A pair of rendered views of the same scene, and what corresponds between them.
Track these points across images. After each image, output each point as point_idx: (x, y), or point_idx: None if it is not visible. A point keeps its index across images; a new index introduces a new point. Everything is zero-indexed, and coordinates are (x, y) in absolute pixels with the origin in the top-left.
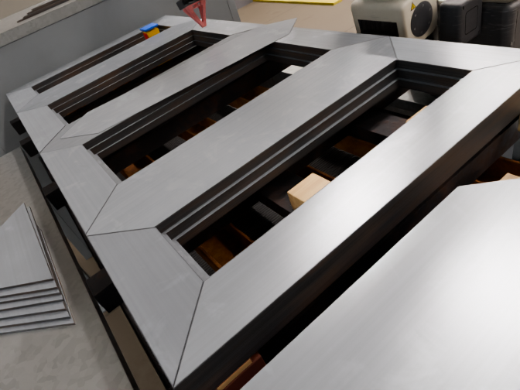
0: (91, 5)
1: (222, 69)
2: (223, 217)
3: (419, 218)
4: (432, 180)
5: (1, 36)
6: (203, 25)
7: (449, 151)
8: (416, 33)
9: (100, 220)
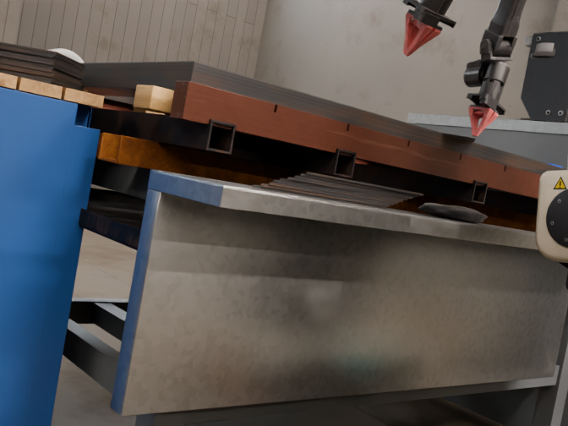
0: (553, 133)
1: None
2: None
3: (105, 118)
4: (104, 77)
5: (466, 119)
6: (472, 133)
7: (114, 63)
8: (554, 233)
9: None
